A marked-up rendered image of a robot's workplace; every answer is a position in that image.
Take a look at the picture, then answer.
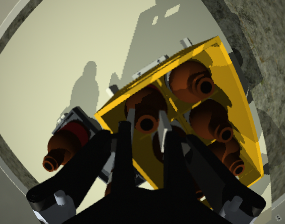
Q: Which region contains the dark grey tray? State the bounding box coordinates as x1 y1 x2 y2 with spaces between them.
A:
52 107 146 187

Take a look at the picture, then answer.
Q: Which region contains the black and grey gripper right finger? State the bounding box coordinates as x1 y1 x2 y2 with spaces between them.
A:
158 110 266 224

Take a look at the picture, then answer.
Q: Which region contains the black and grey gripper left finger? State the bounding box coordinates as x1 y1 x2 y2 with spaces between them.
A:
26 108 139 224

